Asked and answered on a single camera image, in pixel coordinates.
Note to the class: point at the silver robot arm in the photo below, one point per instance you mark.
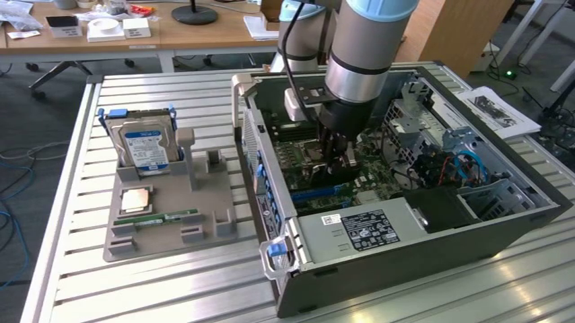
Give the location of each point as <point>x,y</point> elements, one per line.
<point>359,50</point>

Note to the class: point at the black round lamp base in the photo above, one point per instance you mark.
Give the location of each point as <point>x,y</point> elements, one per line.
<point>195,17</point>

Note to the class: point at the CPU with metal lid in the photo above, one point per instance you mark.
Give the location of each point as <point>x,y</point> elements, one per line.
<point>135,200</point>

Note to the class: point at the blue expansion slot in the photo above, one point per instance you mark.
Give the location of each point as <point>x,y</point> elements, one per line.
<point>313,195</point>

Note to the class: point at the wooden cabinet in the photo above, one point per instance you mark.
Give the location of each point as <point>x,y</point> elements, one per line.
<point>458,33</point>

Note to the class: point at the clear plastic bag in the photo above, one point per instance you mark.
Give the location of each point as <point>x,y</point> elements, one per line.
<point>17,15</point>

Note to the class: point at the loose green RAM stick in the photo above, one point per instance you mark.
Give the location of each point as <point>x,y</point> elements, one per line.
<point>152,218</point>

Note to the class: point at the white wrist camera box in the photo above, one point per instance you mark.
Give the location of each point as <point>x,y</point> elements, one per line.
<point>296,107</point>

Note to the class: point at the small metal disk bay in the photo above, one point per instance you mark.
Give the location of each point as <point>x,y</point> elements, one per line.
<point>494,202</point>

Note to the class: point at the hard disk in blue caddy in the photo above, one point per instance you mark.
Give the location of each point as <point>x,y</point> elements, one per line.
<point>143,148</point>

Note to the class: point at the graphics card with black cooler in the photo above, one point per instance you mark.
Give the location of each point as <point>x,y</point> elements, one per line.
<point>332,180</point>

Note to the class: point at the red small item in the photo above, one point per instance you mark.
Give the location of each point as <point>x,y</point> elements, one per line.
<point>140,10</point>

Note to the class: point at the white box with tape roll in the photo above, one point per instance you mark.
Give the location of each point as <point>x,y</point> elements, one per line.
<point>105,30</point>

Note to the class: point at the green motherboard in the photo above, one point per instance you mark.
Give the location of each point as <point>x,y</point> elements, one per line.
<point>372,181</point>

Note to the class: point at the grey power supply with label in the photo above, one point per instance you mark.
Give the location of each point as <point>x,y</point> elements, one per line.
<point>323,242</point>

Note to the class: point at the plain white box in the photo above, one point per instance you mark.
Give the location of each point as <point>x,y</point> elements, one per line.
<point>136,28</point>

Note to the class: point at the device with green light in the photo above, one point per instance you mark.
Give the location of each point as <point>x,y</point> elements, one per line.
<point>508,73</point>

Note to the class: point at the dark grey PC case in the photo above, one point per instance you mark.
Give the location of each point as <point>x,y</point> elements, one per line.
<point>404,269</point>

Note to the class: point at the white table frame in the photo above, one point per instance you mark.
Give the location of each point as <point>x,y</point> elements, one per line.
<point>531,20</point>

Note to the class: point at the small white card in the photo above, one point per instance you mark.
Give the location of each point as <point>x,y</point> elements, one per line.
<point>23,34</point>

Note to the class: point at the grey parts rack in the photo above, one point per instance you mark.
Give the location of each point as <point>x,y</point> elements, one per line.
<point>179,208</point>

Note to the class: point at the large metal disk bay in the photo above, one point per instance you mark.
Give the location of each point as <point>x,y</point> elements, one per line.
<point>404,134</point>

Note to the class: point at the wooden desk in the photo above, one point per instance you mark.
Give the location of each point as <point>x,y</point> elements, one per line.
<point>201,37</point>

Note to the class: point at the black chair base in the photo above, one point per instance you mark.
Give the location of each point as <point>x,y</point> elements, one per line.
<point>51,72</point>

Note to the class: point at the white box with black top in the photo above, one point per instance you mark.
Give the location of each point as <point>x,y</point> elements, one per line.
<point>64,28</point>

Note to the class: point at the white paper pile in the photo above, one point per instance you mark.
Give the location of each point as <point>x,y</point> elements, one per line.
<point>257,28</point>

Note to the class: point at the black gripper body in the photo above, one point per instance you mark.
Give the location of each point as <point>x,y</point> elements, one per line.
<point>345,116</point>

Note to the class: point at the CPU socket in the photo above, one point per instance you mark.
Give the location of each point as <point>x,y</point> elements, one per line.
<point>309,151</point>

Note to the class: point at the printed paper stack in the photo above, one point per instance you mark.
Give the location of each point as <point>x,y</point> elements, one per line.
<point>498,114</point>

